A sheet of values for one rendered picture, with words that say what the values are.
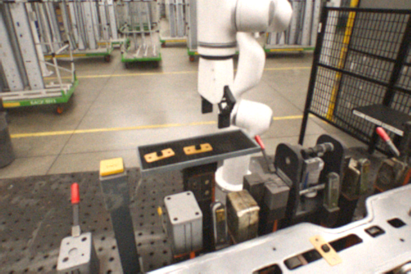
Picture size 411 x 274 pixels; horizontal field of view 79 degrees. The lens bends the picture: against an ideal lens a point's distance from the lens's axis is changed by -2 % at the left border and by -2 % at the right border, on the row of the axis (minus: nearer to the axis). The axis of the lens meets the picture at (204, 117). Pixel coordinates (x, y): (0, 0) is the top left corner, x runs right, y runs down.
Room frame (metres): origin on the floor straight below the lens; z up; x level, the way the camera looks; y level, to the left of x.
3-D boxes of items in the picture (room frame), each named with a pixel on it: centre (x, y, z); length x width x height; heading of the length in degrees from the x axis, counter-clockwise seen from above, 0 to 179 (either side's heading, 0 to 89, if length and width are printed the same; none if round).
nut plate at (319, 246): (0.44, -0.31, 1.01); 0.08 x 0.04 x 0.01; 19
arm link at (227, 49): (0.58, -0.03, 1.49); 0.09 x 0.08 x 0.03; 25
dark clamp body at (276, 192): (0.61, -0.21, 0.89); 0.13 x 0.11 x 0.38; 20
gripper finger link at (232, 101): (0.53, -0.05, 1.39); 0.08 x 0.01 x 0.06; 25
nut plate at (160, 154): (0.64, 0.13, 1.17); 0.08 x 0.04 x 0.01; 119
